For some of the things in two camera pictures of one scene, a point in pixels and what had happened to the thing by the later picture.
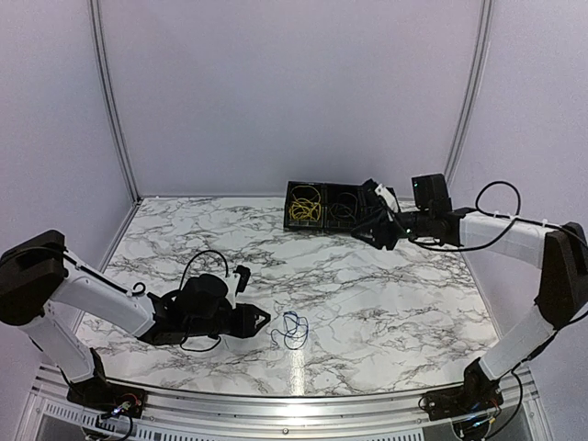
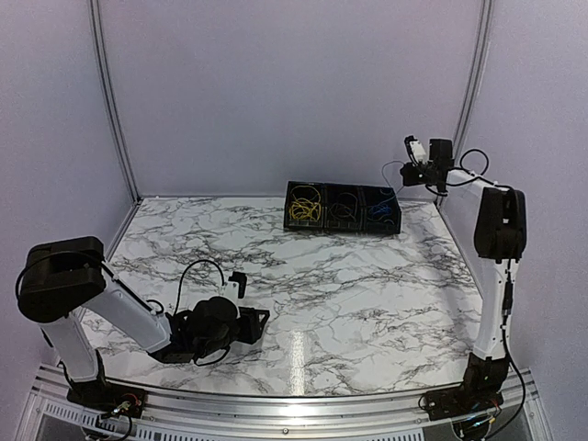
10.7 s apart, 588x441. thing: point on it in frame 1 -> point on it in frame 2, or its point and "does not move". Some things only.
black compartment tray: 323,205 does not move
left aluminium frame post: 99,39 does not move
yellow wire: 306,203 does not move
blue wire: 296,330 -> 388,198
